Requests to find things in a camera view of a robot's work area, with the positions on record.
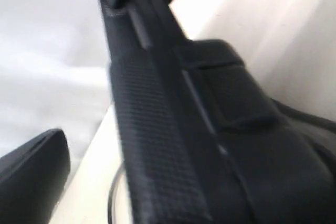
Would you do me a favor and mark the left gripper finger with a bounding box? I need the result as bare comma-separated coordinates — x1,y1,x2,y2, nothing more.
1,129,70,223

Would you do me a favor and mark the black plastic carrying case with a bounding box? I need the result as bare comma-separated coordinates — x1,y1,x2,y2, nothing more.
99,0,335,223

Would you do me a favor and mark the white backdrop curtain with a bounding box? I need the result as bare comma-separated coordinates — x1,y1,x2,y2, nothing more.
1,0,109,158

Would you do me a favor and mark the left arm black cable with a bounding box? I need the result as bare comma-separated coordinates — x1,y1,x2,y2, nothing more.
107,163,127,224

